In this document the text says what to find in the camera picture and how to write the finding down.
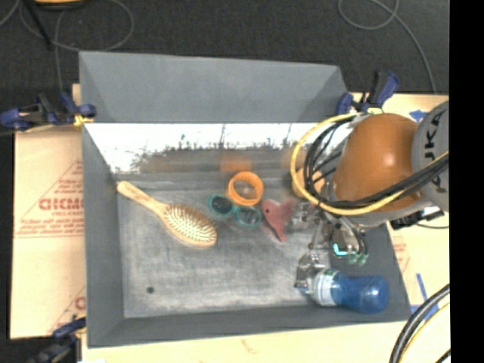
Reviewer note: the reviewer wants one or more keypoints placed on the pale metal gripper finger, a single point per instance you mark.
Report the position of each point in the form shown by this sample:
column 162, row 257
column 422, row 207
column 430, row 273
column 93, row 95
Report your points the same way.
column 311, row 267
column 307, row 213

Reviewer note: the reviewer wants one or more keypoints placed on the red-brown toy bird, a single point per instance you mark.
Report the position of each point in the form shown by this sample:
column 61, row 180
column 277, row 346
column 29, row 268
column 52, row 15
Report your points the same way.
column 278, row 215

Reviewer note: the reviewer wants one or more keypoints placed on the blue plastic bottle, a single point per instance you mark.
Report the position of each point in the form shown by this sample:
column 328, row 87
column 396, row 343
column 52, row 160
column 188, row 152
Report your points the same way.
column 355, row 291

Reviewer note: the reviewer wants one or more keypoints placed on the teal sunglasses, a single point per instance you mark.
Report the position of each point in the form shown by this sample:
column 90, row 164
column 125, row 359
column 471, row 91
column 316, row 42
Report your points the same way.
column 223, row 207

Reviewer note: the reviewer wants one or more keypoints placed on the grey metal bin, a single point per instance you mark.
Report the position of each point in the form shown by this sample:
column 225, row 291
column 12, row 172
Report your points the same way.
column 211, row 270

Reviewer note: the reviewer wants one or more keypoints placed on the wooden hairbrush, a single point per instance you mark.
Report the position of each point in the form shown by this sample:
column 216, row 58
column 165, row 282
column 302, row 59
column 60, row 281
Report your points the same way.
column 189, row 223

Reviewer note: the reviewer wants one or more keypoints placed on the brown cardboard board, red print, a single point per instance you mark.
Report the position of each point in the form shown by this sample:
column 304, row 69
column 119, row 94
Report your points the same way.
column 45, row 263

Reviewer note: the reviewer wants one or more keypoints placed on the black cylinder on white bracket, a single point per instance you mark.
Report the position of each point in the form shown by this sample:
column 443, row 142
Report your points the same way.
column 406, row 221

